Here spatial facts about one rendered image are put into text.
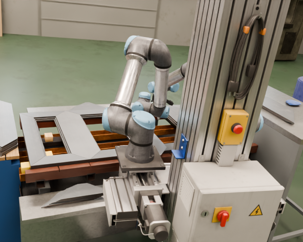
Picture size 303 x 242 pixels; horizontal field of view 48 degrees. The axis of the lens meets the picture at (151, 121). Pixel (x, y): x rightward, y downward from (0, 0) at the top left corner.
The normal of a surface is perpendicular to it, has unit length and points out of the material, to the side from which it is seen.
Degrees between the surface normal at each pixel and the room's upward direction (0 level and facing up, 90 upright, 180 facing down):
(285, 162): 90
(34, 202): 0
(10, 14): 90
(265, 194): 90
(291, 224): 0
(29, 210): 0
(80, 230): 90
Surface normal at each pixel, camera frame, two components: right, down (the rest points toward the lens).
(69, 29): 0.23, 0.42
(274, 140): -0.91, 0.07
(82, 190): 0.11, -0.91
